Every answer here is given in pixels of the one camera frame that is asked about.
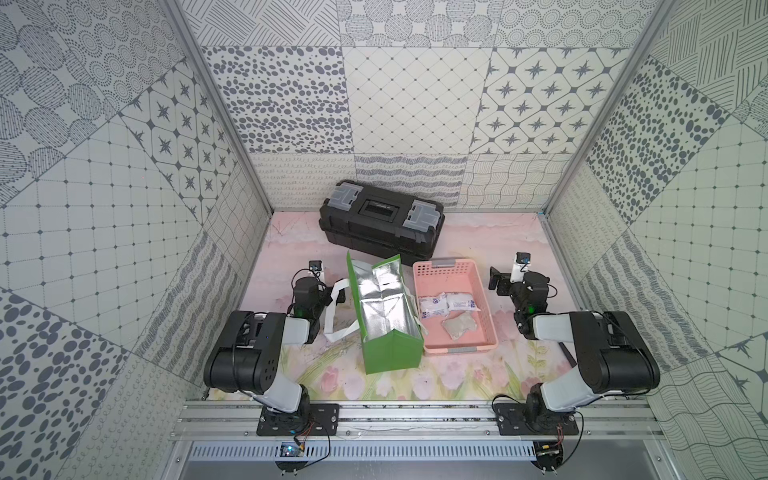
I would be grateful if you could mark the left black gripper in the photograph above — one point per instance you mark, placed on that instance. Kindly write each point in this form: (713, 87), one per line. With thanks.
(332, 296)

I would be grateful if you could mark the aluminium mounting rail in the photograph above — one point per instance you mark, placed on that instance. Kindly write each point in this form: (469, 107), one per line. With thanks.
(409, 420)

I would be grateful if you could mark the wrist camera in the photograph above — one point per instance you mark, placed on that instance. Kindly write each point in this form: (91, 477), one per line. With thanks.
(522, 262)
(316, 269)

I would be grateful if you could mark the black plastic toolbox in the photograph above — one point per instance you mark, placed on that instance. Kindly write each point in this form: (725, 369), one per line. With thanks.
(381, 222)

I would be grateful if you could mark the pink plastic basket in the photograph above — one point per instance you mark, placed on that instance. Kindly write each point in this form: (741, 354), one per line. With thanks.
(434, 277)

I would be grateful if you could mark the left controller board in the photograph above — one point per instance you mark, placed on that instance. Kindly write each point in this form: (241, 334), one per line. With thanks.
(291, 457)

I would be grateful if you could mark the green insulated delivery bag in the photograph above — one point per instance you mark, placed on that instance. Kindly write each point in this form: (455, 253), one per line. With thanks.
(386, 316)

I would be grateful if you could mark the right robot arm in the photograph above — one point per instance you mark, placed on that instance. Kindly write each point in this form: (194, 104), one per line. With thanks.
(611, 358)

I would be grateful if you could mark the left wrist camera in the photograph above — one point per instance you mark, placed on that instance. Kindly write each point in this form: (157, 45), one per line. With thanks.
(316, 269)

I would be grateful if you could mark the white ice pack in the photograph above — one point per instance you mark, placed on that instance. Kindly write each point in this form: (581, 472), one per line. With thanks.
(459, 301)
(433, 306)

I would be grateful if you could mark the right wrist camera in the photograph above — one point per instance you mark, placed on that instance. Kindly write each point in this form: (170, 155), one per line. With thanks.
(522, 262)

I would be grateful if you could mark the controller board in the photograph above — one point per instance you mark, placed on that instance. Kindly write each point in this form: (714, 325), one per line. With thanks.
(548, 456)
(291, 457)

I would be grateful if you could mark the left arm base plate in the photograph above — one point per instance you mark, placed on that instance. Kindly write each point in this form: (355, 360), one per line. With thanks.
(314, 419)

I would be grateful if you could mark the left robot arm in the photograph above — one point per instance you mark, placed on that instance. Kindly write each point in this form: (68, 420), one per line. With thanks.
(245, 357)

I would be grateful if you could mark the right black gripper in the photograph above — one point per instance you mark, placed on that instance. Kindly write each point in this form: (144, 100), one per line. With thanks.
(504, 279)

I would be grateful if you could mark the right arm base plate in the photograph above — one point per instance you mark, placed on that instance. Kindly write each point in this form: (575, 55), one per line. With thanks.
(514, 419)

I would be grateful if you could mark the right controller board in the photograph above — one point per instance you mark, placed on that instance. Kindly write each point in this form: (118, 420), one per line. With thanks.
(548, 456)

